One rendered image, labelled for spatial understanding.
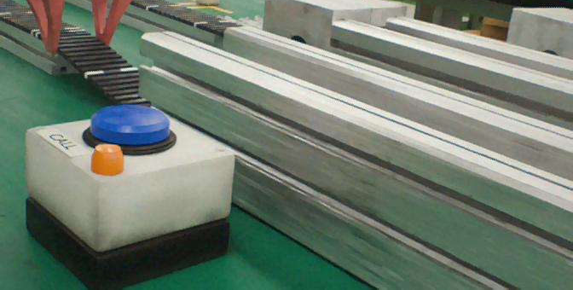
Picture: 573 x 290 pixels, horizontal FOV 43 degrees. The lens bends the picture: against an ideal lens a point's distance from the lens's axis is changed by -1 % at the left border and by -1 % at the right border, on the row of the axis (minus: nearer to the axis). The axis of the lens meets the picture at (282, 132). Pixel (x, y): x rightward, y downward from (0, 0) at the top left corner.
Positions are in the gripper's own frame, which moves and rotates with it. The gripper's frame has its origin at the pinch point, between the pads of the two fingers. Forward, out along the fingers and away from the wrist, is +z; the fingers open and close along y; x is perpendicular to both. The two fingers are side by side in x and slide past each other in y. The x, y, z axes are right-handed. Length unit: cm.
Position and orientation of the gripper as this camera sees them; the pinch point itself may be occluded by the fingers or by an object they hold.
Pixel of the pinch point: (77, 42)
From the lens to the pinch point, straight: 71.4
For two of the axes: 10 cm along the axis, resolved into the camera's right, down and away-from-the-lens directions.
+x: -6.7, -3.1, 6.8
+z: -1.0, 9.4, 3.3
